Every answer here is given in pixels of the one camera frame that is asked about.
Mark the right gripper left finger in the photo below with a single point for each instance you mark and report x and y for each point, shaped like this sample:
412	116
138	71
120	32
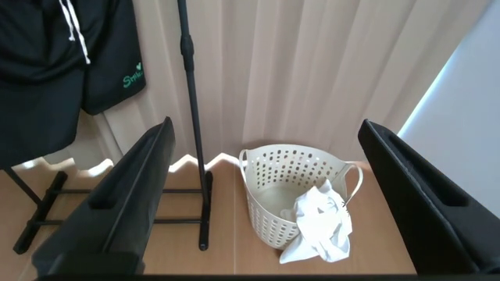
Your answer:
78	234

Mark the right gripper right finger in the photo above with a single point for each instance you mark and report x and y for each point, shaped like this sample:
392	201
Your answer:
429	218

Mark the white garment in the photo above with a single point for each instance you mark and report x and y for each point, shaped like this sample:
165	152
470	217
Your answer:
324	226

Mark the black shorts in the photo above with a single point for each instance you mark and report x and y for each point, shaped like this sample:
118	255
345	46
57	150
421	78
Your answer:
39	97

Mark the white laundry basket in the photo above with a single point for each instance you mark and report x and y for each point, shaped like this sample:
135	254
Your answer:
289	164

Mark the black clothes rack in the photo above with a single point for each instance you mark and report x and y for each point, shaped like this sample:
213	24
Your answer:
187	47

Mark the beige curtain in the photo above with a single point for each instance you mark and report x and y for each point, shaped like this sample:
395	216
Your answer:
293	70

